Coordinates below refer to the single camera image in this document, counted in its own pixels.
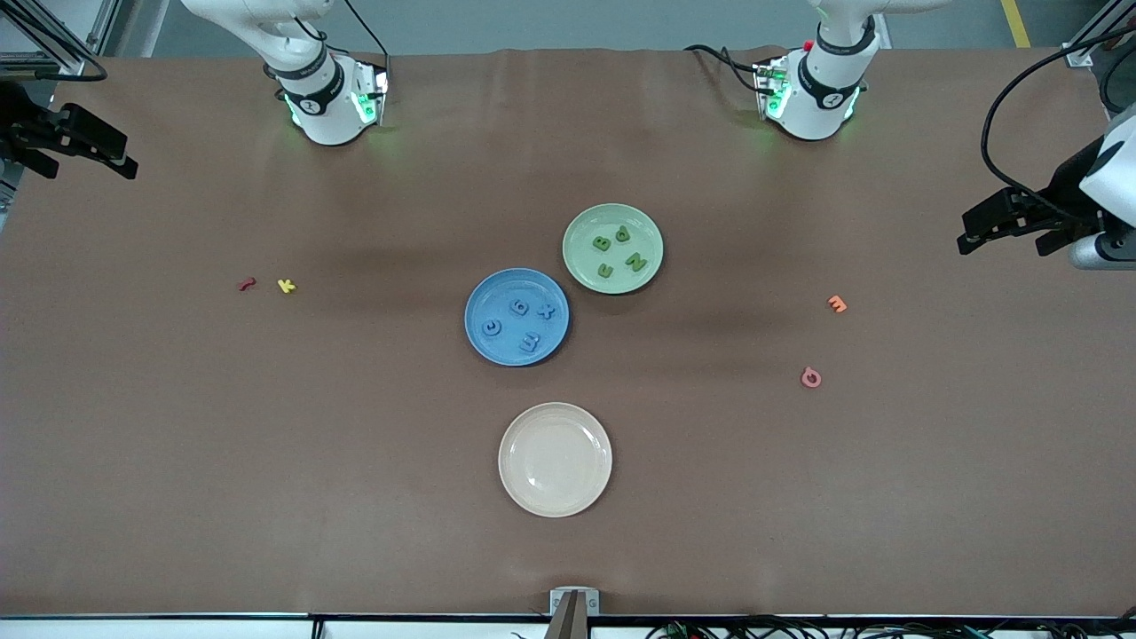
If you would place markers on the metal mounting bracket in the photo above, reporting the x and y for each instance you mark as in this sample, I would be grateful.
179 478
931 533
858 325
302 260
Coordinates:
556 595

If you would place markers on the blue foam letter e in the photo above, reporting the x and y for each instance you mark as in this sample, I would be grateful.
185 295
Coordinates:
486 327

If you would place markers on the blue foam letter m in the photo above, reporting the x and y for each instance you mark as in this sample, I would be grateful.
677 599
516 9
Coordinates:
530 342

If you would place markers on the pink foam letter Q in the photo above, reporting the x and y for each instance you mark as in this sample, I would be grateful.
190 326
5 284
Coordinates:
804 379

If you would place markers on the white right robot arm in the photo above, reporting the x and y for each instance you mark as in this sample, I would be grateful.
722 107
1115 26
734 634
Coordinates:
319 115

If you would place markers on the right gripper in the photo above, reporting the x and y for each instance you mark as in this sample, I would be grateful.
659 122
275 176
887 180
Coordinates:
19 118

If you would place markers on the beige plate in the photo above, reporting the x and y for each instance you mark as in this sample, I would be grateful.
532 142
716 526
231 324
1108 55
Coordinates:
555 460

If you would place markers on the green foam letter N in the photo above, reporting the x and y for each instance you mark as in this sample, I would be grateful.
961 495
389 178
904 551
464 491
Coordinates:
635 263

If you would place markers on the blue plate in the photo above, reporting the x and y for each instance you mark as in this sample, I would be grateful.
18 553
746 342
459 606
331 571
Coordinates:
497 351

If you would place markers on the grey camera post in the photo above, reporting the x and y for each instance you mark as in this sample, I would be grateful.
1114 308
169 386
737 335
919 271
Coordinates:
568 621

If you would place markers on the orange foam letter m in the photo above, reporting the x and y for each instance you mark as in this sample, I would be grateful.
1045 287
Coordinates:
837 304

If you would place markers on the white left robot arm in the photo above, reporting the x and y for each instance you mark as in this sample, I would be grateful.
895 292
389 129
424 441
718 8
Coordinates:
821 98

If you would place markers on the green plate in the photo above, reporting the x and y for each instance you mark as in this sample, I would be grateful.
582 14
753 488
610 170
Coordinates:
644 232

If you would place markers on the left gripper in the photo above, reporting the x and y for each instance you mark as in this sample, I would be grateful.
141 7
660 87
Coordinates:
1064 187

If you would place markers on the blue foam letter g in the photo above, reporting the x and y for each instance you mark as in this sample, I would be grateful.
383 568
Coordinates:
515 311

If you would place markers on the aluminium frame profile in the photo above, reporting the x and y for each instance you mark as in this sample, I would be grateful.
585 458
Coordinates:
71 64
1078 55

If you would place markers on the brown table cover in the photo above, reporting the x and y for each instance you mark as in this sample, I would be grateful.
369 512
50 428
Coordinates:
177 488

